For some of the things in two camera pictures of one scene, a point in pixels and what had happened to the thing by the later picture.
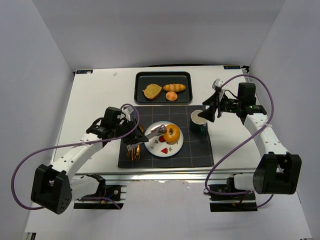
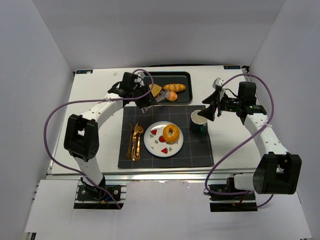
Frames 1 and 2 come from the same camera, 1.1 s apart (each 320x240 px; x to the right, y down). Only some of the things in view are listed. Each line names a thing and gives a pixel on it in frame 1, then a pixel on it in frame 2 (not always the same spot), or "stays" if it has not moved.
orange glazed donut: x=176 y=134 stays
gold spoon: x=137 y=156 stays
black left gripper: x=133 y=134 -> x=146 y=97
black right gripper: x=216 y=106 stays
